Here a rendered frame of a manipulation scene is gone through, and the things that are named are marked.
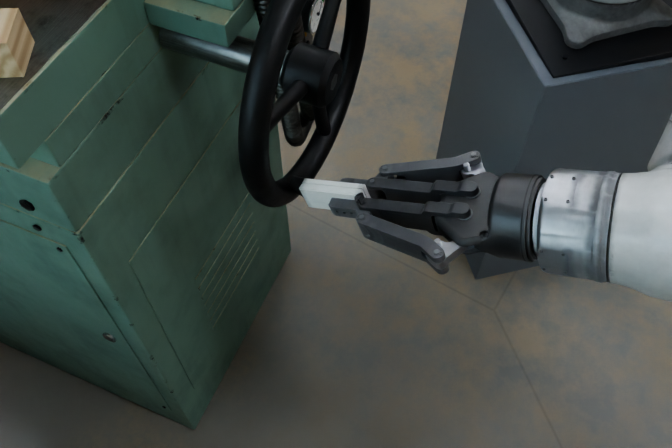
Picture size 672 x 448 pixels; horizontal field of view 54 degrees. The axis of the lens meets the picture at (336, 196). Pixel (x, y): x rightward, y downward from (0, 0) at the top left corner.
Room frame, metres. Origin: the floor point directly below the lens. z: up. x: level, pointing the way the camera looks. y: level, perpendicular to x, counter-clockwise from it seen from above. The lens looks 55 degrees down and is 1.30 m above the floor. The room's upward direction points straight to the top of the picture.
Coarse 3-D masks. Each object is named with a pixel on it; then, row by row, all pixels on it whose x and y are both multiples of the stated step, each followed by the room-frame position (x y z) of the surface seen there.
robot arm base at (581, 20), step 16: (544, 0) 0.87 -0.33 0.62; (560, 0) 0.84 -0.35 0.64; (576, 0) 0.82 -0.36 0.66; (640, 0) 0.81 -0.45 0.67; (656, 0) 0.85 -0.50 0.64; (560, 16) 0.82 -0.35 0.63; (576, 16) 0.81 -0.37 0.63; (592, 16) 0.80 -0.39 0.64; (608, 16) 0.80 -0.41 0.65; (624, 16) 0.80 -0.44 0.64; (640, 16) 0.81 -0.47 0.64; (656, 16) 0.82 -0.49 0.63; (576, 32) 0.79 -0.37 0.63; (592, 32) 0.78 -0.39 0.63; (608, 32) 0.79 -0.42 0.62; (624, 32) 0.80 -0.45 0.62; (576, 48) 0.77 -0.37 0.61
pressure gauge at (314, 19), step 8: (312, 0) 0.78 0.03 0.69; (320, 0) 0.80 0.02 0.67; (304, 8) 0.77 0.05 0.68; (312, 8) 0.77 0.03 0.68; (304, 16) 0.77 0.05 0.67; (312, 16) 0.77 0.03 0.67; (320, 16) 0.80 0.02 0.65; (304, 24) 0.76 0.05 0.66; (312, 24) 0.77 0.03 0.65; (304, 32) 0.79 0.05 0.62; (312, 32) 0.76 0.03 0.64
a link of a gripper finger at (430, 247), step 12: (360, 216) 0.34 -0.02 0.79; (372, 216) 0.34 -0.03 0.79; (372, 228) 0.33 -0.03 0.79; (384, 228) 0.32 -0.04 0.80; (396, 228) 0.32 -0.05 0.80; (372, 240) 0.33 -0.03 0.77; (384, 240) 0.32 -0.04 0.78; (396, 240) 0.31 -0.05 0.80; (408, 240) 0.30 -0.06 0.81; (420, 240) 0.30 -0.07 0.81; (432, 240) 0.30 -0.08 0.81; (408, 252) 0.30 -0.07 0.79; (420, 252) 0.30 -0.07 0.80; (432, 252) 0.29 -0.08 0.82; (444, 252) 0.29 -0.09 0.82
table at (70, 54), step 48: (0, 0) 0.51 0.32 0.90; (48, 0) 0.51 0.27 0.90; (96, 0) 0.51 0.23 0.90; (144, 0) 0.55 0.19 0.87; (192, 0) 0.55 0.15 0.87; (48, 48) 0.45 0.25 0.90; (96, 48) 0.48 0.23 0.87; (0, 96) 0.39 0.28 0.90; (48, 96) 0.41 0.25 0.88; (0, 144) 0.36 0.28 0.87
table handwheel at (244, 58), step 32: (288, 0) 0.46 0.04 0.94; (352, 0) 0.61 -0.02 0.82; (160, 32) 0.56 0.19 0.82; (288, 32) 0.44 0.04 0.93; (320, 32) 0.53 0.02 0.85; (352, 32) 0.61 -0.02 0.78; (224, 64) 0.53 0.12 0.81; (256, 64) 0.41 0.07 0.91; (288, 64) 0.50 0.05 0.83; (320, 64) 0.49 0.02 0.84; (352, 64) 0.59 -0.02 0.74; (256, 96) 0.39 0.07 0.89; (288, 96) 0.45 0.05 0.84; (320, 96) 0.47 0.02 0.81; (256, 128) 0.38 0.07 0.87; (320, 128) 0.52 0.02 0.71; (256, 160) 0.37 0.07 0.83; (320, 160) 0.49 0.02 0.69; (256, 192) 0.37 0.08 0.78; (288, 192) 0.41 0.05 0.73
